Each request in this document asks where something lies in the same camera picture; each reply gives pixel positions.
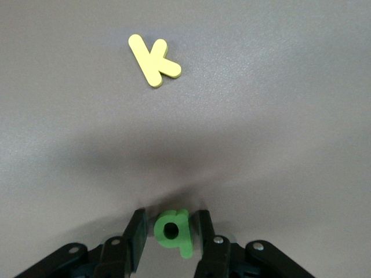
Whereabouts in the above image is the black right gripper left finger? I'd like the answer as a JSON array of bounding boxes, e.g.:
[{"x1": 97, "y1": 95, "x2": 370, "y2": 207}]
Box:
[{"x1": 14, "y1": 208, "x2": 147, "y2": 278}]

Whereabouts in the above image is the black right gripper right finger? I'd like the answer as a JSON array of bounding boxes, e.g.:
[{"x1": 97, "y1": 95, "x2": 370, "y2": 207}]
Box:
[{"x1": 190, "y1": 210, "x2": 317, "y2": 278}]

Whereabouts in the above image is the green letter q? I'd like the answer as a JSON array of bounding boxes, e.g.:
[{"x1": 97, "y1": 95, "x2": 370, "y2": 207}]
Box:
[{"x1": 153, "y1": 208, "x2": 194, "y2": 259}]

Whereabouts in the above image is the brown table cover sheet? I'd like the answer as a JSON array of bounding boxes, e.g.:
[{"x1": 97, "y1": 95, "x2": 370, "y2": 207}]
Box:
[{"x1": 0, "y1": 0, "x2": 371, "y2": 278}]

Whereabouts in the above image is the yellow letter K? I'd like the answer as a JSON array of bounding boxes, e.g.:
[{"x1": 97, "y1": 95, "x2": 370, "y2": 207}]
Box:
[{"x1": 127, "y1": 34, "x2": 183, "y2": 89}]

